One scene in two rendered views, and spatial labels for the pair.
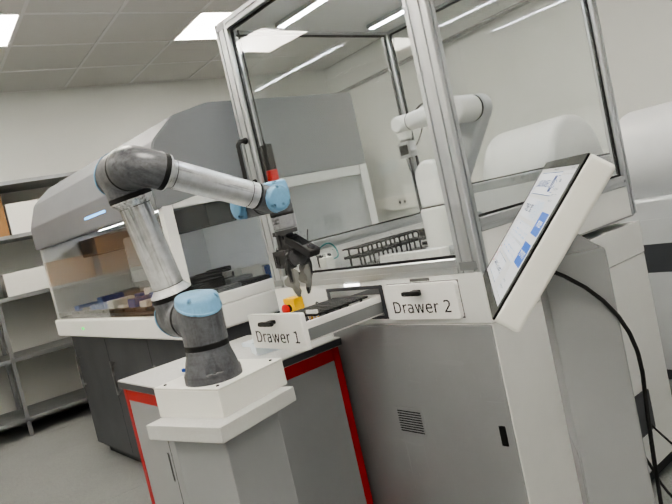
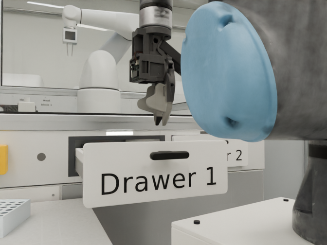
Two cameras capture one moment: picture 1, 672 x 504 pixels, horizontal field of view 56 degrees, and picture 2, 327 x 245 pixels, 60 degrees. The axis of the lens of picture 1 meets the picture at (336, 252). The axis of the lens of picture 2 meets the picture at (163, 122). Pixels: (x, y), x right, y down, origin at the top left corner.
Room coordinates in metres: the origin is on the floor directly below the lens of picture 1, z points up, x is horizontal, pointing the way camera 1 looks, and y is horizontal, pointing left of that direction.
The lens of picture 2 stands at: (1.79, 0.75, 0.96)
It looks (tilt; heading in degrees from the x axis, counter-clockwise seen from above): 1 degrees up; 287
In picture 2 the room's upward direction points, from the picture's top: straight up
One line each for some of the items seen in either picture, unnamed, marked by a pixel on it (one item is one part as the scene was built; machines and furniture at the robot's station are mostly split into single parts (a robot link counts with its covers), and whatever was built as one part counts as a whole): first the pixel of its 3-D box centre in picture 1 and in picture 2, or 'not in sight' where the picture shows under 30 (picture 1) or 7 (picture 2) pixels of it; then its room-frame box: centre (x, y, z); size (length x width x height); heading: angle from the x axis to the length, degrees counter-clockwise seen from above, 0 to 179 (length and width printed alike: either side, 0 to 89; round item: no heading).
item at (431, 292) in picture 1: (421, 301); (211, 151); (1.91, -0.22, 0.87); 0.29 x 0.02 x 0.11; 39
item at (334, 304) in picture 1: (327, 314); not in sight; (2.07, 0.07, 0.87); 0.22 x 0.18 x 0.06; 129
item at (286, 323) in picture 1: (278, 331); (161, 170); (1.95, 0.23, 0.87); 0.29 x 0.02 x 0.11; 39
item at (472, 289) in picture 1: (452, 270); (103, 145); (2.43, -0.42, 0.87); 1.02 x 0.95 x 0.14; 39
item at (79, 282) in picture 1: (194, 253); not in sight; (3.69, 0.80, 1.13); 1.78 x 1.14 x 0.45; 39
